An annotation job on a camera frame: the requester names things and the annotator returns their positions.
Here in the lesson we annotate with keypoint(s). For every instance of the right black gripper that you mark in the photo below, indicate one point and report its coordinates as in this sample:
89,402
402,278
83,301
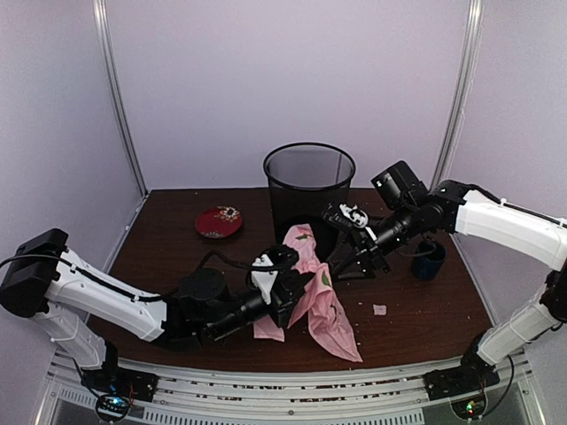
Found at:
361,244

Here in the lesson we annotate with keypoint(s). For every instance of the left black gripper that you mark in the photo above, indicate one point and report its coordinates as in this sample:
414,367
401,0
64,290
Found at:
287,287

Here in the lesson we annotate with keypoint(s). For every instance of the pink plastic trash bag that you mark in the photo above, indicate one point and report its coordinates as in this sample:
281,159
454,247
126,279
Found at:
327,321

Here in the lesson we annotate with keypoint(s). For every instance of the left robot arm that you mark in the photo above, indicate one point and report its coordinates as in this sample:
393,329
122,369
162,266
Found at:
47,282

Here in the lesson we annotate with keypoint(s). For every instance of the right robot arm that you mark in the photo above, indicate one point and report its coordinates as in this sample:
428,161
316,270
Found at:
469,210

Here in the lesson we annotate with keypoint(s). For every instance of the black mesh trash bin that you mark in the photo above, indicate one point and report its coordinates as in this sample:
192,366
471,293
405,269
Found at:
304,179

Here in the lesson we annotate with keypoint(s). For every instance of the small pink bag scrap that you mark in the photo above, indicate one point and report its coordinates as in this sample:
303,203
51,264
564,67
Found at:
380,310

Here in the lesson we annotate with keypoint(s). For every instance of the dark blue cup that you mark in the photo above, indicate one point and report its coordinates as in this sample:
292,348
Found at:
429,257

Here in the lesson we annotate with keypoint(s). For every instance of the red floral plate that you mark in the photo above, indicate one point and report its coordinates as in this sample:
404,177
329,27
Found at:
219,222

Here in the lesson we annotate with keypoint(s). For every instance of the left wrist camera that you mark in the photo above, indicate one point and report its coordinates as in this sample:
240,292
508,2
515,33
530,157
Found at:
268,265

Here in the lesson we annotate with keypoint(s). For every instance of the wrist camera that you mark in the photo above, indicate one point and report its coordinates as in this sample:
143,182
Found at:
268,265
349,219

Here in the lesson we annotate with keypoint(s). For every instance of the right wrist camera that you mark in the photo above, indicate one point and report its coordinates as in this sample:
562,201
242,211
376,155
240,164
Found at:
349,219

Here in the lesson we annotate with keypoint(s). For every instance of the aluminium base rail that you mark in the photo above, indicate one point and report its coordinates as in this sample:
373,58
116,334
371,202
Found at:
387,395

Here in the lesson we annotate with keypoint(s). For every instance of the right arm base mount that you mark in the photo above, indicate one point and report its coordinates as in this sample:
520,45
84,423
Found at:
463,387

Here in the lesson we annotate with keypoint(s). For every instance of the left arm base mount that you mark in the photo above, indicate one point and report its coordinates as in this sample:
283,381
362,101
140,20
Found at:
116,394

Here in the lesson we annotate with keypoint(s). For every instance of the right aluminium frame post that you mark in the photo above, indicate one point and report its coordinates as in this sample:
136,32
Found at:
465,75

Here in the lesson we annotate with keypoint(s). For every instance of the aluminium frame post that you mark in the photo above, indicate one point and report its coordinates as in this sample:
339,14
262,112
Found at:
465,75
119,110

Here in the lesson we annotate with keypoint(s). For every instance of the left aluminium frame post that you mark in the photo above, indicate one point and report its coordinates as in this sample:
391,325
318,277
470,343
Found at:
119,110

